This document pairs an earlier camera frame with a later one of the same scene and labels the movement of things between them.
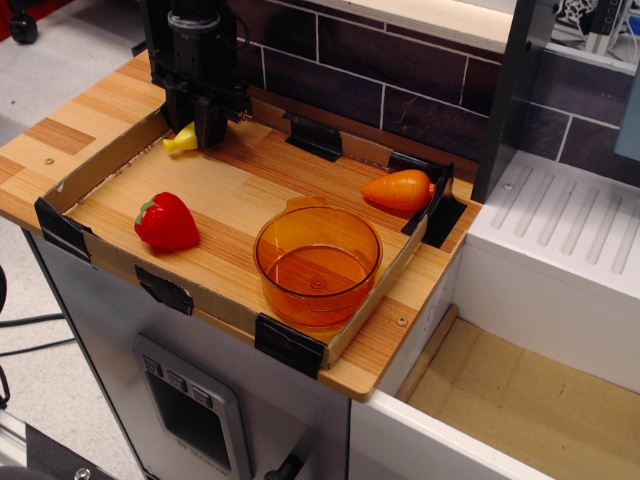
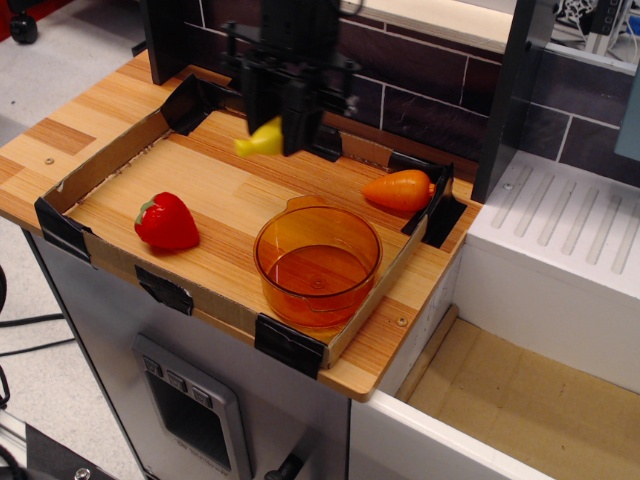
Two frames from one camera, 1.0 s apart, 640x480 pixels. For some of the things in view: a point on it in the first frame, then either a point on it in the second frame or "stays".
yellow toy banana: x=185 y=139 to x=268 y=140
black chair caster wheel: x=23 y=29 stays
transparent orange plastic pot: x=317 y=265 stays
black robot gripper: x=196 y=54 to x=298 y=37
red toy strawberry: x=164 y=220 stays
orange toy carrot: x=406 y=190 stays
